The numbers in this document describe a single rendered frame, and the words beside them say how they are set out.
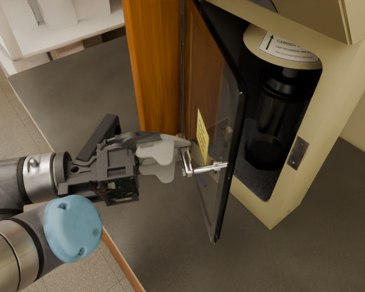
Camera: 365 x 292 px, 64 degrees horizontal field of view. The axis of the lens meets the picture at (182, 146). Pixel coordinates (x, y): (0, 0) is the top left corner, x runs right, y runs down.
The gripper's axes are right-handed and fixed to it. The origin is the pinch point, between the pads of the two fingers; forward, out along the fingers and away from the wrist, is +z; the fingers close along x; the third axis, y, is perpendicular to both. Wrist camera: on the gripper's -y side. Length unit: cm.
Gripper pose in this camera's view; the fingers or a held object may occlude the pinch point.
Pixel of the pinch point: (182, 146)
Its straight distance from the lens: 50.5
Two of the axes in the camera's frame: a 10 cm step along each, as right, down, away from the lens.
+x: 0.0, -6.7, -7.4
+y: 2.1, 7.3, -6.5
